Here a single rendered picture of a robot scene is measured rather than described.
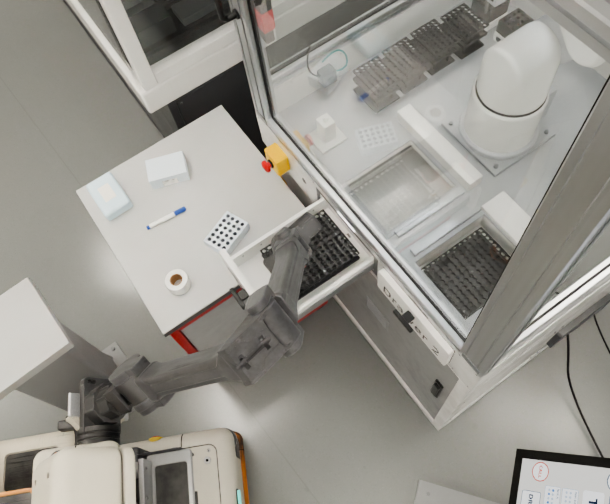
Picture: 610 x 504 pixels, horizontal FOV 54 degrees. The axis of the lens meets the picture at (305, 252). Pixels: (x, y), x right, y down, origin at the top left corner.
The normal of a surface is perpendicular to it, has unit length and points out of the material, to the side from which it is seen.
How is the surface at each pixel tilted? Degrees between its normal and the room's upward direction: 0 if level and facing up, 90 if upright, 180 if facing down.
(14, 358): 0
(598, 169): 90
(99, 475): 42
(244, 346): 37
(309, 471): 0
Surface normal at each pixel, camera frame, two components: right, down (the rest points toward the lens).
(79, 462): 0.60, -0.43
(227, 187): -0.08, -0.43
